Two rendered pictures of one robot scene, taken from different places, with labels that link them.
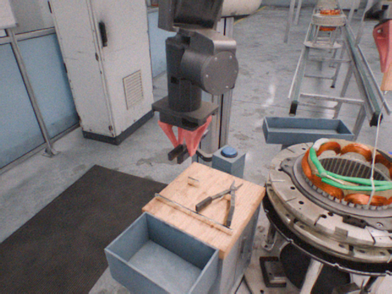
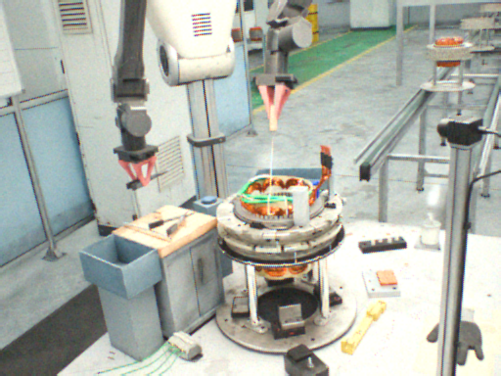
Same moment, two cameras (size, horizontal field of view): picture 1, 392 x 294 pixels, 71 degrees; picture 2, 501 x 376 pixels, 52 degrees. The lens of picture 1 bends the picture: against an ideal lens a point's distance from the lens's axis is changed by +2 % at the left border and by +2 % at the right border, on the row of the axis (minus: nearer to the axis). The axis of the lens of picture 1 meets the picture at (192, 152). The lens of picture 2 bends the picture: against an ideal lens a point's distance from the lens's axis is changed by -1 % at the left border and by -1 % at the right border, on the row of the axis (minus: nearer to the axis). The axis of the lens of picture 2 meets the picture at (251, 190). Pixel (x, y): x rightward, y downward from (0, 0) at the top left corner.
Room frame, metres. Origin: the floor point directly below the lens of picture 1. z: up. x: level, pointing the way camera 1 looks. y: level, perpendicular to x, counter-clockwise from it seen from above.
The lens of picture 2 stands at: (-0.75, -0.42, 1.62)
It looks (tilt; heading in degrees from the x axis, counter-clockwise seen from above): 22 degrees down; 7
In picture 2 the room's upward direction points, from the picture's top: 5 degrees counter-clockwise
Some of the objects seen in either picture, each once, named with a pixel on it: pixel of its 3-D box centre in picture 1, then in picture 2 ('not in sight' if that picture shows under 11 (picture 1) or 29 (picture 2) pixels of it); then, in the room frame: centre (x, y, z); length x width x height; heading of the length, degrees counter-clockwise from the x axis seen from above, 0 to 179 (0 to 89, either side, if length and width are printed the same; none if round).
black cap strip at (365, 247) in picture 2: not in sight; (382, 245); (0.79, -0.64, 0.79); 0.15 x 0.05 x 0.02; 101
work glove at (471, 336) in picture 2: not in sight; (457, 332); (0.33, -0.76, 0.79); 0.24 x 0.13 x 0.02; 158
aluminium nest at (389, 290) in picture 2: not in sight; (381, 282); (0.56, -0.60, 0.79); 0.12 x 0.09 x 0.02; 3
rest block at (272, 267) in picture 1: (275, 271); (241, 303); (0.42, -0.21, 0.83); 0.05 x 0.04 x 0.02; 1
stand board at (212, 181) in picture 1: (206, 201); (165, 228); (0.43, -0.03, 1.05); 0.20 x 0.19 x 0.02; 147
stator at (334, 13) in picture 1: (327, 19); (448, 52); (3.24, -1.45, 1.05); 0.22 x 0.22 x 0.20
